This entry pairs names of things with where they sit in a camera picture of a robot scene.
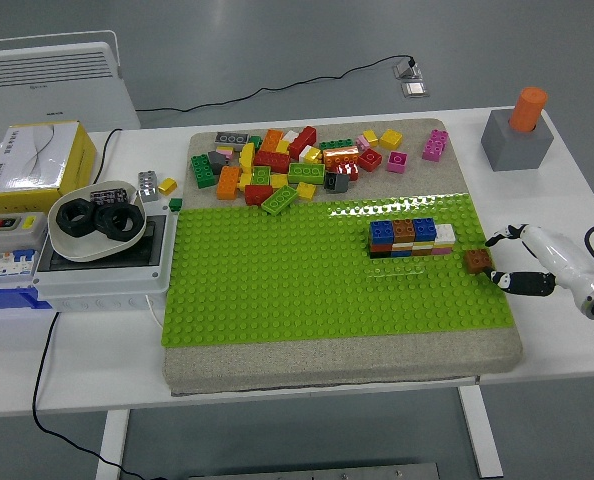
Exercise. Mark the flat dark green brick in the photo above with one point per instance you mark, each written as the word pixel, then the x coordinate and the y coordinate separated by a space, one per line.
pixel 337 144

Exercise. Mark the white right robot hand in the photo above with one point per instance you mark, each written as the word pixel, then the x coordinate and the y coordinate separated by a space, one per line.
pixel 557 250

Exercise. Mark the large black hex nut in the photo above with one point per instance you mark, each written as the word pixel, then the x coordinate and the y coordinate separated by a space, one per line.
pixel 127 222
pixel 69 215

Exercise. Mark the shiny yellow small brick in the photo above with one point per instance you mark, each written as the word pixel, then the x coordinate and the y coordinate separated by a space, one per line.
pixel 167 186

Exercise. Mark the thin orange toy brick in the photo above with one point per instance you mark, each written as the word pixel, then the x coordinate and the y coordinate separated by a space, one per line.
pixel 422 251

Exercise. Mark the small pink toy brick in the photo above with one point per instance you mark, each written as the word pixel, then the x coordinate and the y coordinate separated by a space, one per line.
pixel 361 144

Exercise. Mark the red square toy brick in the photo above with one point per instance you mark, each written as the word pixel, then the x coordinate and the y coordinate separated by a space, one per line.
pixel 370 159

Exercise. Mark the pink and white small brick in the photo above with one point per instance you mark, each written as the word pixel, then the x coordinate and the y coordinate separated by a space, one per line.
pixel 224 151

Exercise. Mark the small dark green brick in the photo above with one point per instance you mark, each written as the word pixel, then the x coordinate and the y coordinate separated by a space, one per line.
pixel 255 141

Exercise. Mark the red and white brick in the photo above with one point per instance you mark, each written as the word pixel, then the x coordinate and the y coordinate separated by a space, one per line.
pixel 348 171

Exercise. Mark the green studded baseplate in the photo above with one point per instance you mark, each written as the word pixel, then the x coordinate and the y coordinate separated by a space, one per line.
pixel 287 280

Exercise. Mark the open floor socket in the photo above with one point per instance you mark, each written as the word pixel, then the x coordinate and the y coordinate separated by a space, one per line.
pixel 407 69

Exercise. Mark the yellow and white carton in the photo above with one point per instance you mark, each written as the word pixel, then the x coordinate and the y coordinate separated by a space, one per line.
pixel 32 160

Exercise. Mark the white and yellow brick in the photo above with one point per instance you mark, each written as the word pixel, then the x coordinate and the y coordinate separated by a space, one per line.
pixel 311 154

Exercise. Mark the white plastic bowl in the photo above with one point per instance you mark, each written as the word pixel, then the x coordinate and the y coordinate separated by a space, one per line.
pixel 77 247

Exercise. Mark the red long toy brick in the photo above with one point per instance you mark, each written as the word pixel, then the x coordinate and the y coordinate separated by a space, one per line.
pixel 272 161

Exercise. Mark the white electrical enclosure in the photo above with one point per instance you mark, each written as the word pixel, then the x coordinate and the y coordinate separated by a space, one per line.
pixel 102 285

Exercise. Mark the tiny green toy brick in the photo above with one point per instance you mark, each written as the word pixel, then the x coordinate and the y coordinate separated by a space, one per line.
pixel 176 204

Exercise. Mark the yellow long toy brick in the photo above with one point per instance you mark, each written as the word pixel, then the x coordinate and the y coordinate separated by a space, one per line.
pixel 247 156

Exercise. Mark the lime long toy brick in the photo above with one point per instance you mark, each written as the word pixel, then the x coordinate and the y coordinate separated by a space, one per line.
pixel 306 173
pixel 279 200

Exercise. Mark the lime square toy brick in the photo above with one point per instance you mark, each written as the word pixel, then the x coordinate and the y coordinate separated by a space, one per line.
pixel 261 175

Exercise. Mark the small white toy brick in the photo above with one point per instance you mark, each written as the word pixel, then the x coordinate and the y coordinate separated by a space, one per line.
pixel 289 135

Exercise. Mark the brown square toy brick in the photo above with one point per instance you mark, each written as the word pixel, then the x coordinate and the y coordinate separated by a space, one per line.
pixel 478 261
pixel 404 230

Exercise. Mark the small yellow toy brick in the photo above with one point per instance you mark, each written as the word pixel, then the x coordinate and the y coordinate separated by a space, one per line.
pixel 370 137

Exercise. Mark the silver grey toy brick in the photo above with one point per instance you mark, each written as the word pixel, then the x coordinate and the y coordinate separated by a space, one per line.
pixel 147 186

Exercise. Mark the thin blue toy brick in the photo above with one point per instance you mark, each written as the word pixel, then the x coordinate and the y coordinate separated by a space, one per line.
pixel 402 254

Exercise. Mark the dark grey square brick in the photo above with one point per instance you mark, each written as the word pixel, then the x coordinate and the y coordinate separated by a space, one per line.
pixel 336 182

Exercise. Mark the blue square toy brick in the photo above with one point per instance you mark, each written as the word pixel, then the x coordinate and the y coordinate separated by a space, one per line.
pixel 425 229
pixel 382 231

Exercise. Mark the red short toy brick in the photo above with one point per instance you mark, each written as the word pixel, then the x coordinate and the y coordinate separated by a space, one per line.
pixel 257 195

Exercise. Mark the grey sloped toy brick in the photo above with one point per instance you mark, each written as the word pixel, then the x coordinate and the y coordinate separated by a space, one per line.
pixel 219 162

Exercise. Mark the blue plastic box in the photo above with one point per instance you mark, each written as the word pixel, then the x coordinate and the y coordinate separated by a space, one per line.
pixel 7 300

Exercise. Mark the small black terminal block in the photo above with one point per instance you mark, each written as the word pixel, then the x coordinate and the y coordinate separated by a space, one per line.
pixel 108 195

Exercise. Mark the closed floor socket plate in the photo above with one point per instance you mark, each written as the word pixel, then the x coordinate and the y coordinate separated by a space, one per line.
pixel 414 89

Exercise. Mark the white table leg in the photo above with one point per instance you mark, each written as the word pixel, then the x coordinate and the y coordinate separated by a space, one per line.
pixel 482 435
pixel 112 445

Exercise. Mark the orange long toy brick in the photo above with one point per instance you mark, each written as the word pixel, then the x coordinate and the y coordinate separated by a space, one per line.
pixel 228 182
pixel 271 141

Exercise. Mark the white square toy brick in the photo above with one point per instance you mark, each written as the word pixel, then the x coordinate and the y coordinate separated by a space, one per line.
pixel 445 233

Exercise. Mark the magenta square toy brick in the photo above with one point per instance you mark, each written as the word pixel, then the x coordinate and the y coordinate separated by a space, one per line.
pixel 397 162

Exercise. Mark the clear transparent toy brick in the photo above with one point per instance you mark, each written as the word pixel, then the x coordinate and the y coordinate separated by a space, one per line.
pixel 396 270

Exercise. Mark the thin pink toy brick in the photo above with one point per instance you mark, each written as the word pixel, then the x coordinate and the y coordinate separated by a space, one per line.
pixel 442 250

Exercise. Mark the thin red toy brick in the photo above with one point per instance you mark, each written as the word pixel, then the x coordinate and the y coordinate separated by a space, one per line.
pixel 380 247

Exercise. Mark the pink long toy brick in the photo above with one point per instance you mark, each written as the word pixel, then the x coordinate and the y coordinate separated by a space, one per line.
pixel 435 145

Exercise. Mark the dark green long brick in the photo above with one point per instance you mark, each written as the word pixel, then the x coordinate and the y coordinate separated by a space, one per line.
pixel 203 171

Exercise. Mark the grey square holder block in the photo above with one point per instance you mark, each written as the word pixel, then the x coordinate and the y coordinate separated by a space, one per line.
pixel 517 150

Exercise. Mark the grey push button box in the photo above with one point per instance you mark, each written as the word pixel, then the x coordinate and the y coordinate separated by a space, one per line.
pixel 9 232

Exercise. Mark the tall red toy brick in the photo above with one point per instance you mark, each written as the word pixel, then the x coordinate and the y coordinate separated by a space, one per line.
pixel 303 140

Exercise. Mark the flat grey toy brick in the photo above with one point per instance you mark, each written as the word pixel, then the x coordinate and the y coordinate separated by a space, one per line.
pixel 232 140

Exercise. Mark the white panel heater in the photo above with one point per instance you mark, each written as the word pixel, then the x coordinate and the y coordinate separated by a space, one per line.
pixel 52 90

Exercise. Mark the shiny orange long brick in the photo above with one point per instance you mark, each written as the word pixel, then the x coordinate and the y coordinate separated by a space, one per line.
pixel 341 156

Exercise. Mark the grey foam mat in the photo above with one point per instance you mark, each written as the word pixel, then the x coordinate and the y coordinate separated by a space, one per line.
pixel 327 365

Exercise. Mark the white blue circuit breaker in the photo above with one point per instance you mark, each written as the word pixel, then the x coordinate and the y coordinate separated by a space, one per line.
pixel 4 270

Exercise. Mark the orange cylinder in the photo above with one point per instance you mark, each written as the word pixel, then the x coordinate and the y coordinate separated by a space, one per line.
pixel 527 107

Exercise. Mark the yellow square toy brick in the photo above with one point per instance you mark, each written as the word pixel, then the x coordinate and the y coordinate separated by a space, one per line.
pixel 283 147
pixel 306 190
pixel 423 244
pixel 278 181
pixel 391 138

